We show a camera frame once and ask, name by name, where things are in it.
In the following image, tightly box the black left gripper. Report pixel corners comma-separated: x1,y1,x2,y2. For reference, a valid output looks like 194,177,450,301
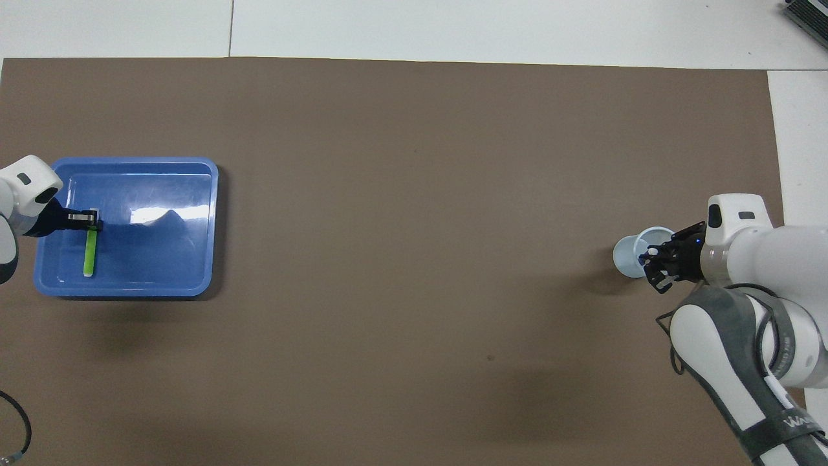
31,197,105,238

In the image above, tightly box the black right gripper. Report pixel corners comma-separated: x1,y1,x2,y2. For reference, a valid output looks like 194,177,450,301
644,221,710,294

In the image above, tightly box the green pen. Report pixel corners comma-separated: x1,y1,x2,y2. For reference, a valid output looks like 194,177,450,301
82,207,100,278

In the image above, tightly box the pale blue mesh cup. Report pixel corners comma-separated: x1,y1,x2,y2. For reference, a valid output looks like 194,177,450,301
613,226,677,279

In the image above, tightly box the blue plastic tray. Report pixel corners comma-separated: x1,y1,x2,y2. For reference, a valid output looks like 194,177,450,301
34,157,219,298

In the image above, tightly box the grey ribbed device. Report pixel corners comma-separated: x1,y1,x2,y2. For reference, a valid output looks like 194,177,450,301
783,0,828,49

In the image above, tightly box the brown table mat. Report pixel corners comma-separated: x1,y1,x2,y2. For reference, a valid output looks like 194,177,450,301
0,57,806,466

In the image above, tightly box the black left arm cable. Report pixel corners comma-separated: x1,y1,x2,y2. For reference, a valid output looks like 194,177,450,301
0,390,33,464

